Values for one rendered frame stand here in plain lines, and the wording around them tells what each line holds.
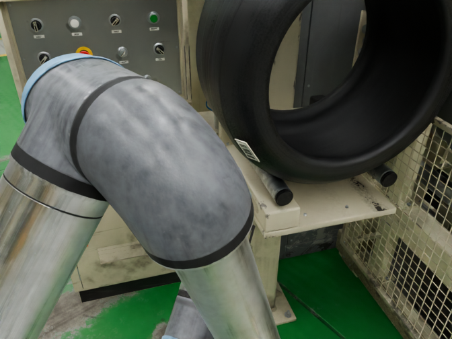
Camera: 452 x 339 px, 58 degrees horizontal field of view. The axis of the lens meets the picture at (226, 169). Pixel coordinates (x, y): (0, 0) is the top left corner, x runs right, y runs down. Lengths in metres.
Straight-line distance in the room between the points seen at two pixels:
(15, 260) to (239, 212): 0.22
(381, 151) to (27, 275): 0.78
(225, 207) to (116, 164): 0.10
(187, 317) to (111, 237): 1.03
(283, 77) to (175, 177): 0.94
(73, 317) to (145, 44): 1.18
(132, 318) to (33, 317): 1.42
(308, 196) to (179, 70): 0.65
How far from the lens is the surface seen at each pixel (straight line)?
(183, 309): 0.75
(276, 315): 1.86
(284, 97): 1.27
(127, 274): 1.88
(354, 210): 1.12
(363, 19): 1.46
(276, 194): 0.95
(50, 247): 0.44
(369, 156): 0.99
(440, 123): 1.21
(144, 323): 1.87
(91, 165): 0.36
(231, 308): 0.47
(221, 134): 1.22
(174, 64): 1.46
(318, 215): 1.08
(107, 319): 1.91
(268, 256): 1.62
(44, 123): 0.43
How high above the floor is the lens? 1.46
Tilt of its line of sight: 32 degrees down
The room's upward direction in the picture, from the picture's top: straight up
